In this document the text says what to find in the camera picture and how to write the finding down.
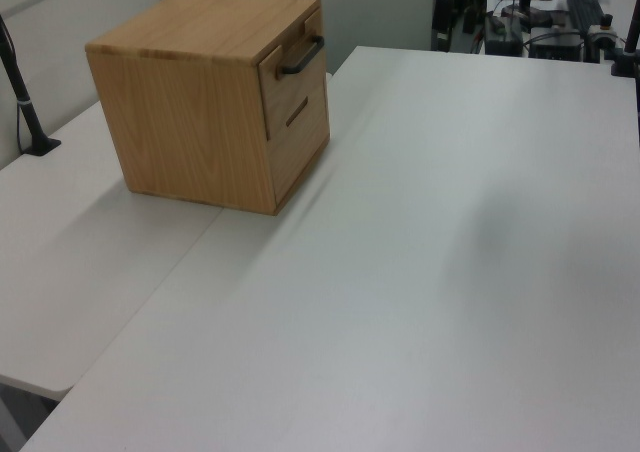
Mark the wooden drawer with slot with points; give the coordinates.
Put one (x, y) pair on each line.
(300, 157)

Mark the wooden two-drawer cabinet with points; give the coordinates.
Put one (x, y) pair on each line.
(190, 122)

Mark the black device with green label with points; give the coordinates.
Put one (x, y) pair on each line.
(502, 37)

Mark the black pole on round base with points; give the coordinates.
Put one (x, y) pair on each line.
(525, 2)

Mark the black electronics box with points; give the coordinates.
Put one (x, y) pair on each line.
(555, 44)

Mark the black keyboard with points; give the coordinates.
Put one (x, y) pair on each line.
(585, 12)

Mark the grey emergency stop button box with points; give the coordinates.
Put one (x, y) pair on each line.
(602, 32)

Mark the black clamped camera stand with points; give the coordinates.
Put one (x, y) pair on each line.
(630, 37)

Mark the black camera stand with base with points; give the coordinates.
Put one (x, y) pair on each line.
(22, 102)

